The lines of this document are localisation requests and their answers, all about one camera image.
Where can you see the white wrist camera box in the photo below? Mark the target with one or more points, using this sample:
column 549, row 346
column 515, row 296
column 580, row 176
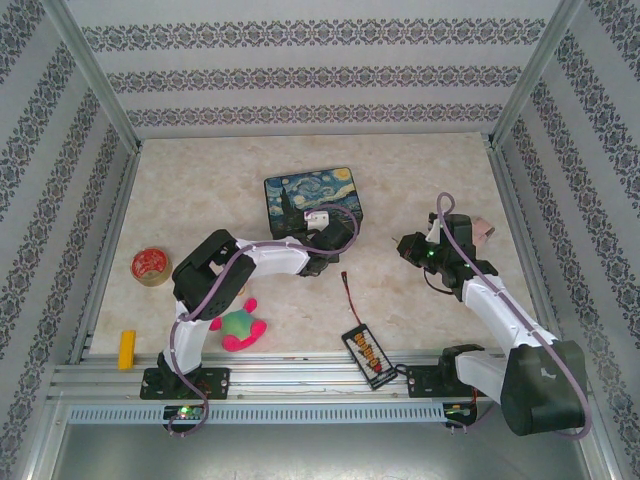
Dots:
column 435, row 229
column 317, row 219

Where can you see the grey metal shelf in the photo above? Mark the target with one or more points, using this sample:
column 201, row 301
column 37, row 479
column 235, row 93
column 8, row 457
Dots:
column 320, row 455

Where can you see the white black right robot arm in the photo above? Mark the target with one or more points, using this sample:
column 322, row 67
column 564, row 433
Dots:
column 500, row 310

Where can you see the small controller board with light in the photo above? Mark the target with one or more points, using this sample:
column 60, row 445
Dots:
column 457, row 411
column 184, row 412

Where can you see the black board with orange print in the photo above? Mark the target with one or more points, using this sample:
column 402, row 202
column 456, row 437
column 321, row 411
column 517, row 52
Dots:
column 367, row 357

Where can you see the panda plush toy with glasses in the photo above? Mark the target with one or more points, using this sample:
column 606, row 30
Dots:
column 240, row 325

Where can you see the red brown tape roll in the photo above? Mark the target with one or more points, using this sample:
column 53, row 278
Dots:
column 150, row 262

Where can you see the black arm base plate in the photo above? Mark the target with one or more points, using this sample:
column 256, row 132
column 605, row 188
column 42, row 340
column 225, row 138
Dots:
column 220, row 382
column 422, row 382

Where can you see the aluminium frame post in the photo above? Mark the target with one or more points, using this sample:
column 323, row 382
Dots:
column 95, row 75
column 537, row 70

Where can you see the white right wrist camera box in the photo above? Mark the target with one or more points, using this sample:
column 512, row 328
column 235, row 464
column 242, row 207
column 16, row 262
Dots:
column 435, row 229

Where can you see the aluminium front rail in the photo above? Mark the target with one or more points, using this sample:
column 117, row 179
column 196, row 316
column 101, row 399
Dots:
column 300, row 375

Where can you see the starry night painted box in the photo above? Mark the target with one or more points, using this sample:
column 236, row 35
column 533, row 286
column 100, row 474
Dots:
column 310, row 190

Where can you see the small pink box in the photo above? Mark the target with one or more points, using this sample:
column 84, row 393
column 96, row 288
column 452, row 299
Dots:
column 484, row 230

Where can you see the aluminium side rail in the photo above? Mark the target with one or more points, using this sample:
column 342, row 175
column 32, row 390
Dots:
column 512, row 200
column 107, row 250

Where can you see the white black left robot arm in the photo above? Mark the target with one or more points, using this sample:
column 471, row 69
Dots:
column 275, row 257

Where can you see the yellow block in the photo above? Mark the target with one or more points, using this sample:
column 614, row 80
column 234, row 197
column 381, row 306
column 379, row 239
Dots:
column 127, row 350

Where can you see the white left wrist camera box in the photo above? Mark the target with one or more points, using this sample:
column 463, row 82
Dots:
column 317, row 219

